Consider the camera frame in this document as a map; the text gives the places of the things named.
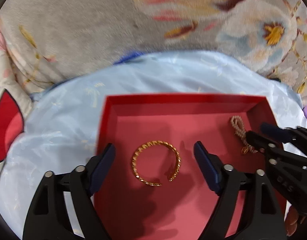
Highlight cat face pillow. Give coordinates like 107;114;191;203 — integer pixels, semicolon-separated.
0;31;33;174

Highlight right hand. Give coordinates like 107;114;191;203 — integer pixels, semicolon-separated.
284;206;306;237

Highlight red jewelry tray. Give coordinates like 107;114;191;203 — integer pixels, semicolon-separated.
94;94;286;239

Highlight light blue palm-print cloth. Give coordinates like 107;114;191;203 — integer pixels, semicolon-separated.
0;50;307;237

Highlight grey floral blanket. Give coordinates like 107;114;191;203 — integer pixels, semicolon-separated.
0;0;307;103

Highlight gold twisted bangle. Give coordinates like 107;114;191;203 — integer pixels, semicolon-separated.
131;140;182;187

